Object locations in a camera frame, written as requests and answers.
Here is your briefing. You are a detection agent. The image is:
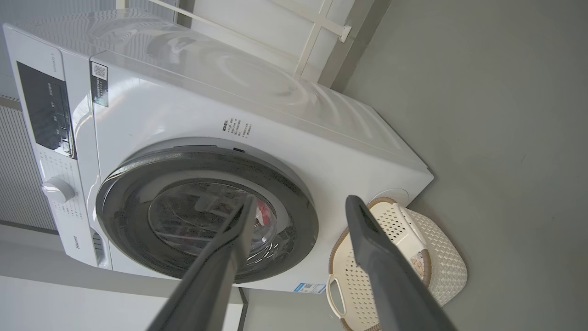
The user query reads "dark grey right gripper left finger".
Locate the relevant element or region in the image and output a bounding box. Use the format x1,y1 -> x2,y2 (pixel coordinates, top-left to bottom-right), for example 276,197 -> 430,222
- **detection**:
147,194 -> 258,331

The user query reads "white metal railing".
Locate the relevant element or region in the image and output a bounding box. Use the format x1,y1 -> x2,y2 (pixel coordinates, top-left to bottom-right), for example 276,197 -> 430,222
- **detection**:
147,0 -> 352,81

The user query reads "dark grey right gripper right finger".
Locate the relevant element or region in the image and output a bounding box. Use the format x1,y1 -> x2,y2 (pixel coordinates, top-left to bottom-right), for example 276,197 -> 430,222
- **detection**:
345,195 -> 458,331

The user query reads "red garment with white stripes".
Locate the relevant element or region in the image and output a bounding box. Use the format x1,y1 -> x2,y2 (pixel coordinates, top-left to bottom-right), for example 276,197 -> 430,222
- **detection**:
256,199 -> 272,227

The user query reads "white front-load washing machine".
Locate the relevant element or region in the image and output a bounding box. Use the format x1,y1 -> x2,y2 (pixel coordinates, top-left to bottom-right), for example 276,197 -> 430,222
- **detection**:
2,9 -> 435,295

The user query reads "round black washer door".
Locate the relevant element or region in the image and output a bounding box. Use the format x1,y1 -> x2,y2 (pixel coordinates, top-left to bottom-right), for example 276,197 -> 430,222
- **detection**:
95,146 -> 319,284

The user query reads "cream perforated laundry basket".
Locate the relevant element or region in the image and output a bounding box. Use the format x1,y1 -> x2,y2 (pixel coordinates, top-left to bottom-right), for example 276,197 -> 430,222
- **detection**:
325,197 -> 468,331

